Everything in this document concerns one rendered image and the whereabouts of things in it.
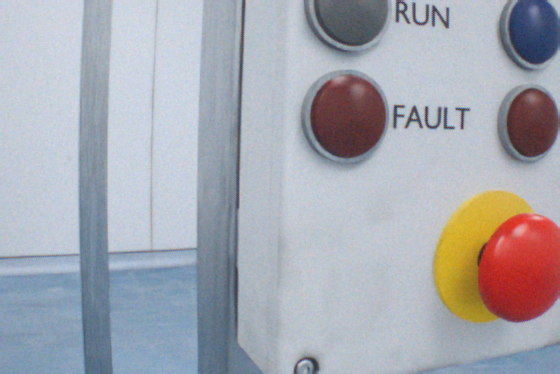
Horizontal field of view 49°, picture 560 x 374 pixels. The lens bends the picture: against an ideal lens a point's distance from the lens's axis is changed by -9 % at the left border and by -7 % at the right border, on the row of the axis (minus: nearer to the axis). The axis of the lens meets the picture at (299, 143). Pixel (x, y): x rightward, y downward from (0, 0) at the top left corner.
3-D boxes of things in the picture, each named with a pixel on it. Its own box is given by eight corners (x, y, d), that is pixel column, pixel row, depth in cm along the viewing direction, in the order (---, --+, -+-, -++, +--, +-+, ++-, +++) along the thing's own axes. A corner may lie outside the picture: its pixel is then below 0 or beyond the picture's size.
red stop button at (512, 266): (575, 320, 22) (585, 214, 22) (492, 336, 21) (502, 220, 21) (499, 291, 26) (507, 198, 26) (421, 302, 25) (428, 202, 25)
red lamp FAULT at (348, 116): (390, 160, 21) (393, 75, 21) (312, 160, 20) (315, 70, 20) (379, 158, 22) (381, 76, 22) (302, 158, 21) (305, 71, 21)
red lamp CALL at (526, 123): (562, 159, 24) (565, 88, 24) (511, 159, 23) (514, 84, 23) (549, 157, 25) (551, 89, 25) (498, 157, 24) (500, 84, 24)
